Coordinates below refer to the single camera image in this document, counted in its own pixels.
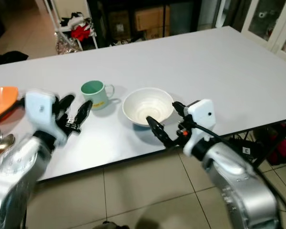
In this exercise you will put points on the white ceramic bowl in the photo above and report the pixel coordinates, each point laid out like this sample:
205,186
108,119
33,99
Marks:
145,105

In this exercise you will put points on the orange bowl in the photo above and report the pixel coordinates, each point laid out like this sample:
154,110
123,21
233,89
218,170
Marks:
2,102

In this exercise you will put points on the red cloth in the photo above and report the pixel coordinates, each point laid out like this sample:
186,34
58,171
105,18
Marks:
81,32

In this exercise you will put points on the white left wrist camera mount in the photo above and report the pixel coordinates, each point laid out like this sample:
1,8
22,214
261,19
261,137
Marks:
40,110

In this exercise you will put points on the patterned bag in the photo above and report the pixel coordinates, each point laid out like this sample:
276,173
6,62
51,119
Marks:
66,45

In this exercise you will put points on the white glass door cabinet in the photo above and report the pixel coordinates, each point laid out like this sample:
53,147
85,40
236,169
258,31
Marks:
269,21

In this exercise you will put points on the white metal rack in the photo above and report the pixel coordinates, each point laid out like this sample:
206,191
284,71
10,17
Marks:
56,16

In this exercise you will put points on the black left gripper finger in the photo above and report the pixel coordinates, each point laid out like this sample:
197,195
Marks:
84,112
66,104

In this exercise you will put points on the large cardboard box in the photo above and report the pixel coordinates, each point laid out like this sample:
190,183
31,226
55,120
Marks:
151,20

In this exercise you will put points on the green mug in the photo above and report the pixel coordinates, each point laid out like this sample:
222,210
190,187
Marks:
93,93

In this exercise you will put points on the small dark cardboard box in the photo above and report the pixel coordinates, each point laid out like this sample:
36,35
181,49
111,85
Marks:
120,25

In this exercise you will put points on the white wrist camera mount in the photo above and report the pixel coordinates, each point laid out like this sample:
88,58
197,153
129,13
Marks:
40,110
204,114

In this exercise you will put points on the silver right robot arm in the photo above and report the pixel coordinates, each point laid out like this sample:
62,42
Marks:
233,176

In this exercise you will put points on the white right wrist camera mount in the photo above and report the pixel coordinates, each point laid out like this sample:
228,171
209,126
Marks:
204,114

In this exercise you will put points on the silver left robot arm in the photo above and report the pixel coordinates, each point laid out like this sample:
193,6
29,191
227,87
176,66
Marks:
19,181

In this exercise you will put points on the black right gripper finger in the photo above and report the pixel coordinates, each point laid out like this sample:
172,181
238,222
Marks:
180,109
158,129

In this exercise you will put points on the black bag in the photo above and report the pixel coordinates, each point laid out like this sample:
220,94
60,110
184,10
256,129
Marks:
7,57

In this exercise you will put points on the black shelf unit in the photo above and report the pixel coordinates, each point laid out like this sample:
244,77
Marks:
186,14

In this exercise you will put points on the gold spoon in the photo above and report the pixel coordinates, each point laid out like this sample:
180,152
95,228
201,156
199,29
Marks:
7,141

